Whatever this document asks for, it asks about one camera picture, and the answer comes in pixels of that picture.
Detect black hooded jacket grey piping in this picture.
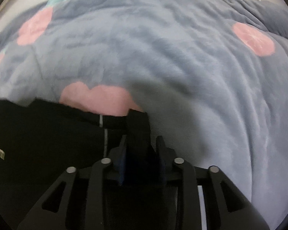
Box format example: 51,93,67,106
0,100,166,229

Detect grey blanket pink flowers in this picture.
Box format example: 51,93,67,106
0,0,288,229

